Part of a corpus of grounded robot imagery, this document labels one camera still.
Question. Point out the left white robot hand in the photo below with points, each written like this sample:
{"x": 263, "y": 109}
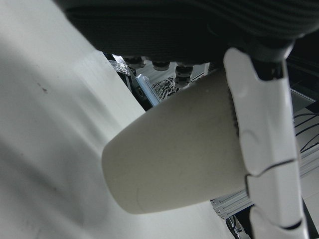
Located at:
{"x": 269, "y": 137}

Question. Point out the beige paper cup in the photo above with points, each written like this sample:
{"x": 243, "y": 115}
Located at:
{"x": 174, "y": 149}

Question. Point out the person in patterned sweater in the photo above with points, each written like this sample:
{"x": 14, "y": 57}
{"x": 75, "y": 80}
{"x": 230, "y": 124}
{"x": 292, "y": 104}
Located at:
{"x": 163, "y": 89}

